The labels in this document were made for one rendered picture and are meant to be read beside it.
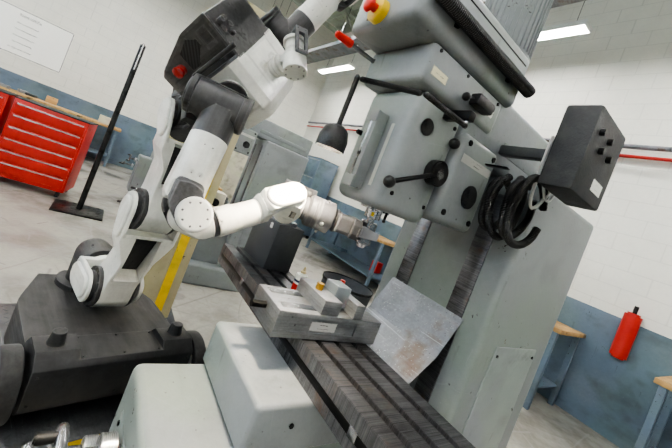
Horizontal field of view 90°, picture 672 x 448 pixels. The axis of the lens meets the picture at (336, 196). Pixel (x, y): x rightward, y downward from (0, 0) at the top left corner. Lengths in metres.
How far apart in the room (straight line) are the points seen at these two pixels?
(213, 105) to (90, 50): 8.97
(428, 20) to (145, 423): 1.04
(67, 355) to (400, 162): 1.07
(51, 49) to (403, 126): 9.30
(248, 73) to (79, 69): 8.88
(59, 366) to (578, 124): 1.49
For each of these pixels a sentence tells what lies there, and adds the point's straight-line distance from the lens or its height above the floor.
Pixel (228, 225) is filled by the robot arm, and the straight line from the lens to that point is 0.82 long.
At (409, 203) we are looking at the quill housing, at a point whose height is 1.35.
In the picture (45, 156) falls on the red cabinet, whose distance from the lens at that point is 5.28.
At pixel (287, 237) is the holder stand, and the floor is 1.08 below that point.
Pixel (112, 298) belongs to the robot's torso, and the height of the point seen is 0.67.
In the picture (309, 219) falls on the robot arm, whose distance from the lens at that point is 0.89.
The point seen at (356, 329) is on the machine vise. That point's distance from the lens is 1.01.
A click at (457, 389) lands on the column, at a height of 0.90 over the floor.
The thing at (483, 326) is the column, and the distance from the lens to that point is 1.15.
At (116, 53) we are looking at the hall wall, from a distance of 9.78.
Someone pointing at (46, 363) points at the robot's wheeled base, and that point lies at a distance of 1.28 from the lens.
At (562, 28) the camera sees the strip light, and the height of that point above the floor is 4.30.
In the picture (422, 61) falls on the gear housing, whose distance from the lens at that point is 0.88.
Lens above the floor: 1.30
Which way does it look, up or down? level
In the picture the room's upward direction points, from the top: 22 degrees clockwise
